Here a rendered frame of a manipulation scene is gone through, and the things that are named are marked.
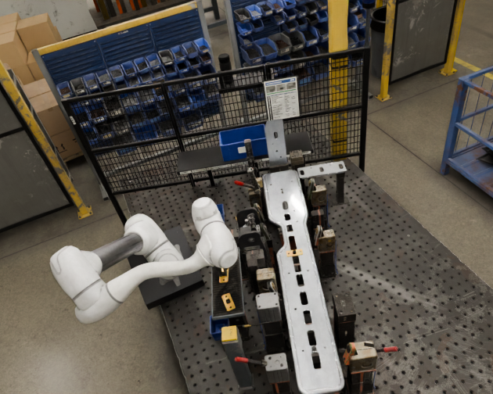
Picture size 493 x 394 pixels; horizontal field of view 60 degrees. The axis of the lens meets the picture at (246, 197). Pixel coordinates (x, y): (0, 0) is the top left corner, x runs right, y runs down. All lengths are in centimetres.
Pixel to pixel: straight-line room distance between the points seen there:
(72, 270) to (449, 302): 182
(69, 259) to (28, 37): 492
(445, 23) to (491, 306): 362
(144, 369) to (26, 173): 202
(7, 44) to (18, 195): 234
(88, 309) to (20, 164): 250
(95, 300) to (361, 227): 165
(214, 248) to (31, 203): 308
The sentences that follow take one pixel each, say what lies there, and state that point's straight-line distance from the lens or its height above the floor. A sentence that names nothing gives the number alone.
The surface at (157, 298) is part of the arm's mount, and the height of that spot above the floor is 76.
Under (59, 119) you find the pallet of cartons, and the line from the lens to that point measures 494.
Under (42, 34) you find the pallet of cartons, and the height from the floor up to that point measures 91.
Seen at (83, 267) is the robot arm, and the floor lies 149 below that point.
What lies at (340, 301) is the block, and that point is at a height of 103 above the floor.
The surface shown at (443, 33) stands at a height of 53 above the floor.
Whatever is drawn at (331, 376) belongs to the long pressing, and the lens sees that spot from 189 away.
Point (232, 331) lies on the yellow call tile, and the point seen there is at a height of 116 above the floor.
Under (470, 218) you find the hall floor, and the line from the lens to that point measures 391.
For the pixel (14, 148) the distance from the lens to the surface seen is 407.
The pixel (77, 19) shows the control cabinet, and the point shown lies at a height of 36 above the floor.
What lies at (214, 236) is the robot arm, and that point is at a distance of 153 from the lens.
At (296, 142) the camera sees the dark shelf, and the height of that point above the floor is 103.
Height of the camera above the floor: 273
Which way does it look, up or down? 42 degrees down
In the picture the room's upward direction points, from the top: 12 degrees counter-clockwise
